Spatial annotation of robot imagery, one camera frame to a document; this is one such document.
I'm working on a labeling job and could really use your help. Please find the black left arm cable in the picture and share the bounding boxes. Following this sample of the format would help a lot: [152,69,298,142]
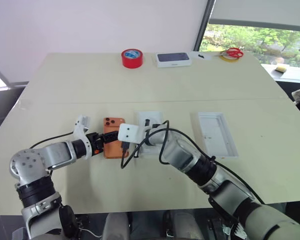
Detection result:
[28,131,75,150]

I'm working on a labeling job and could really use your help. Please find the yellow tape roll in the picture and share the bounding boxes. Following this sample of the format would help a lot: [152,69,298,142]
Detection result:
[220,53,241,62]

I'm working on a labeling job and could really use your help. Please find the dark window frame post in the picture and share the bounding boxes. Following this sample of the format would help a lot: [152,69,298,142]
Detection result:
[193,0,216,52]

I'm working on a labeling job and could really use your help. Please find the white box with phone picture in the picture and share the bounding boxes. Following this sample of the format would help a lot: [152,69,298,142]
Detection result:
[155,51,193,69]

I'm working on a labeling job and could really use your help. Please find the orange smartphone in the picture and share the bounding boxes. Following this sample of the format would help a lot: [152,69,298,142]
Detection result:
[102,116,131,160]

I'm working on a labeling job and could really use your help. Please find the red handled scissors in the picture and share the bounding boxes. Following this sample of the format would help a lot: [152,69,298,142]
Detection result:
[219,47,244,60]

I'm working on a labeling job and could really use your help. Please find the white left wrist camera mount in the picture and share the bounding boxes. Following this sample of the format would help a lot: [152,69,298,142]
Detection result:
[73,114,94,160]

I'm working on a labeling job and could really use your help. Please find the white phone box lid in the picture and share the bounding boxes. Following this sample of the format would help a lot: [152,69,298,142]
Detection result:
[196,111,240,160]

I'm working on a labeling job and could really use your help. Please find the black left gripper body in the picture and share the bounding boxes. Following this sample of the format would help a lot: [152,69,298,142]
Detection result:
[86,132,105,156]

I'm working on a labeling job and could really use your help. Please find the red tape roll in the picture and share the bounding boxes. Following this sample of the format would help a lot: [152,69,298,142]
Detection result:
[120,48,144,69]

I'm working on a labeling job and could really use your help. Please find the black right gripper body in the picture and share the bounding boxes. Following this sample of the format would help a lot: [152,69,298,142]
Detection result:
[120,140,130,158]

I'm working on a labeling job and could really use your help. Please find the thin white wire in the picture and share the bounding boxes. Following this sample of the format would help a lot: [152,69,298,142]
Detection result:
[77,226,104,238]

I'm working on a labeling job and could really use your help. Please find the grey rounded robot leg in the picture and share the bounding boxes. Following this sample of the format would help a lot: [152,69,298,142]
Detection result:
[101,212,131,240]
[168,209,206,240]

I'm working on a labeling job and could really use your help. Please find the white roller blind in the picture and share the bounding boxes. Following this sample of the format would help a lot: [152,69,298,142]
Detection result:
[208,0,300,33]

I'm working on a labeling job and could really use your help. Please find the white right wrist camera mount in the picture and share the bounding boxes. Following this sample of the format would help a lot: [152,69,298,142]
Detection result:
[116,122,151,146]

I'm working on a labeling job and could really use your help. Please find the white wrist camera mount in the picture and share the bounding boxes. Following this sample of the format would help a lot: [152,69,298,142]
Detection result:
[73,114,94,160]
[116,122,151,146]

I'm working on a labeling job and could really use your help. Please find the white phone box base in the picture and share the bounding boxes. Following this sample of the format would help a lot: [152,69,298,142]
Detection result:
[135,110,166,155]

